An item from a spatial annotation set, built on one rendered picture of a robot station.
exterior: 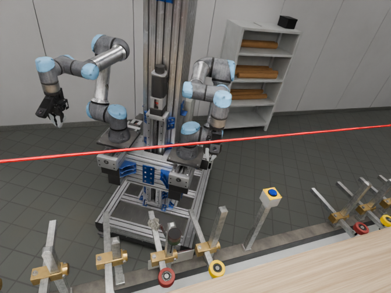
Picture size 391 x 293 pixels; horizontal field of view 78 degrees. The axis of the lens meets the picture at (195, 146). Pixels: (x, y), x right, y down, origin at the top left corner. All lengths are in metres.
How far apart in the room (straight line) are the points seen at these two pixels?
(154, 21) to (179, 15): 0.15
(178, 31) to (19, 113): 2.80
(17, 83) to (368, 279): 3.73
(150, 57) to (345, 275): 1.62
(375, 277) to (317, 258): 0.29
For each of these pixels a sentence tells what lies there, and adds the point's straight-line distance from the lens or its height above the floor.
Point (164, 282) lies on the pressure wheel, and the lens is 1.28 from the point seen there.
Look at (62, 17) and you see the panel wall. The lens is 3.31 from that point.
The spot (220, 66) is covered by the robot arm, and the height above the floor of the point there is 1.63.
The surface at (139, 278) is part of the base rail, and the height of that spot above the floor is 0.70.
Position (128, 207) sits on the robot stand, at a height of 0.21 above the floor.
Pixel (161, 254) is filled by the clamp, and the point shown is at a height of 0.87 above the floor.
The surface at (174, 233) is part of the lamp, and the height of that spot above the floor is 1.13.
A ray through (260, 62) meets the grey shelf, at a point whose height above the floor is 1.00.
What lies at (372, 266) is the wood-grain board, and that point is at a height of 0.90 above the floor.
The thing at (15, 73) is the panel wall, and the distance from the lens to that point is 3.61.
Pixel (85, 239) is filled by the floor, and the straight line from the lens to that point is 2.51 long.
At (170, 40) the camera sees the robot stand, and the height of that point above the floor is 1.70.
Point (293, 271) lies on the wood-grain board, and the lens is 1.48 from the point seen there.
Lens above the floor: 2.08
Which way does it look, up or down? 37 degrees down
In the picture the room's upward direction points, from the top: 9 degrees clockwise
